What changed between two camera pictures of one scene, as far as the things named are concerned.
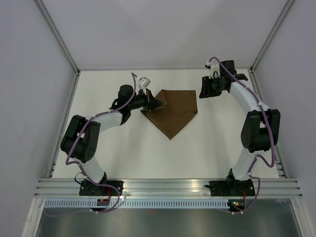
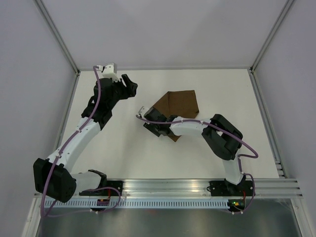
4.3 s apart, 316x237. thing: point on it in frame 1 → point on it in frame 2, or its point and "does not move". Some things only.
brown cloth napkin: x=179 y=107 does not move
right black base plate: x=231 y=188 does not move
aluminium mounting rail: x=55 y=188 does not move
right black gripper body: x=217 y=87 → x=153 y=128
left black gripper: x=151 y=103 → x=128 y=93
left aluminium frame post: x=53 y=28 does not move
